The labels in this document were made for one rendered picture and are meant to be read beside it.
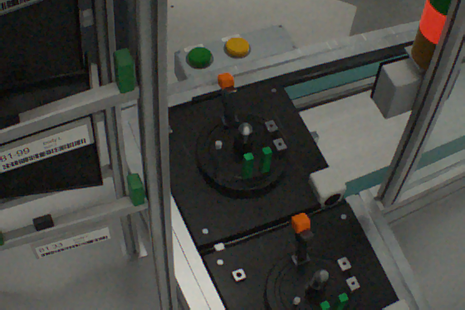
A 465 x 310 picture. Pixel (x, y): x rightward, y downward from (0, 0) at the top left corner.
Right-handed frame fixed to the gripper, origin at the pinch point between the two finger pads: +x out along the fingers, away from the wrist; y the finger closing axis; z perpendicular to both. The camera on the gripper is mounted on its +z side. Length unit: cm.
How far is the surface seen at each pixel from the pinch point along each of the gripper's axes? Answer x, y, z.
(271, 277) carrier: 30.7, 27.2, -24.3
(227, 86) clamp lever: 2.0, 24.1, -25.0
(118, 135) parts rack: 14.2, 9.6, -7.5
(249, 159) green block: 13.5, 25.9, -24.1
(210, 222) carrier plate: 21.0, 19.8, -28.8
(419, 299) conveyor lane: 38, 50, -27
